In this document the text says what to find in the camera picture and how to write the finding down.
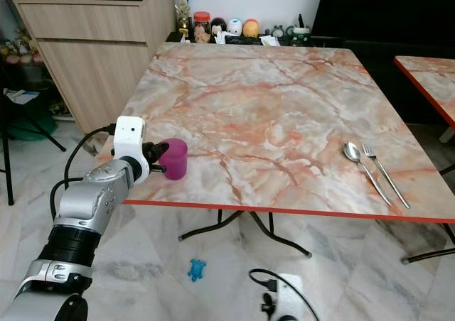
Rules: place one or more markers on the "red-lidded glass jar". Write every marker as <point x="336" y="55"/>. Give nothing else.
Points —
<point x="202" y="28"/>

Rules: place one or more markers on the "green object on floor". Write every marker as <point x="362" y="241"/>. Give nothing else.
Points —
<point x="35" y="128"/>

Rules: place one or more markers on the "black tripod stand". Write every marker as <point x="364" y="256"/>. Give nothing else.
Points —
<point x="8" y="150"/>

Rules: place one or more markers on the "purple plastic cup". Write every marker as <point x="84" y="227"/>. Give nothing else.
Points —
<point x="176" y="159"/>

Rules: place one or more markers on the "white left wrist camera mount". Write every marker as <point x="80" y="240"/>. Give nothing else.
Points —
<point x="132" y="136"/>

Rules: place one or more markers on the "white round figurine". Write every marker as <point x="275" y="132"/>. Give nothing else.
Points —
<point x="234" y="27"/>

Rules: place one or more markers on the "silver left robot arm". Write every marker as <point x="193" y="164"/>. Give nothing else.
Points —
<point x="89" y="204"/>

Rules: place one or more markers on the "small blue toy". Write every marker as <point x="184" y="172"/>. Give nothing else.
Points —
<point x="197" y="270"/>

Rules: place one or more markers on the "green mug with pens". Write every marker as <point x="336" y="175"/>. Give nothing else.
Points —
<point x="300" y="34"/>

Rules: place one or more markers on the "dark round figurine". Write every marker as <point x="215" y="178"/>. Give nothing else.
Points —
<point x="218" y="27"/>

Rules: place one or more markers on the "orange round figurine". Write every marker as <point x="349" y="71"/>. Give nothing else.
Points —
<point x="251" y="28"/>

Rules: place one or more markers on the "black television screen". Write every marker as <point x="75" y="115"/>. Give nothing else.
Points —
<point x="384" y="12"/>

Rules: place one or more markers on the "marble-top table partly seen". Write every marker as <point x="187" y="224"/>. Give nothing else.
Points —
<point x="430" y="76"/>

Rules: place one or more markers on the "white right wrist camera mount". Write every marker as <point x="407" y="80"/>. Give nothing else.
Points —
<point x="295" y="300"/>

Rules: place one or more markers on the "marble-top folding table red edge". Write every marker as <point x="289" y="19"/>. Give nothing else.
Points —
<point x="263" y="115"/>

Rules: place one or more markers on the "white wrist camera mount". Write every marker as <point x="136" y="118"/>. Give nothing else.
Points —
<point x="132" y="136"/>
<point x="295" y="300"/>

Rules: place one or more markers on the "silver metal spoon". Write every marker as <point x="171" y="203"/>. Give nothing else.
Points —
<point x="352" y="151"/>

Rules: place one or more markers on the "silver metal fork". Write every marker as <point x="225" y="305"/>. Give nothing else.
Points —
<point x="384" y="172"/>

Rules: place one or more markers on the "light wooden cabinet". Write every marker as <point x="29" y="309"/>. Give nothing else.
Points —
<point x="85" y="58"/>

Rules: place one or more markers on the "white folded paper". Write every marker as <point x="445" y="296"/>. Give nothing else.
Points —
<point x="269" y="41"/>

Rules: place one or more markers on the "gold trophy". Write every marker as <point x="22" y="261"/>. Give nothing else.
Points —
<point x="183" y="8"/>

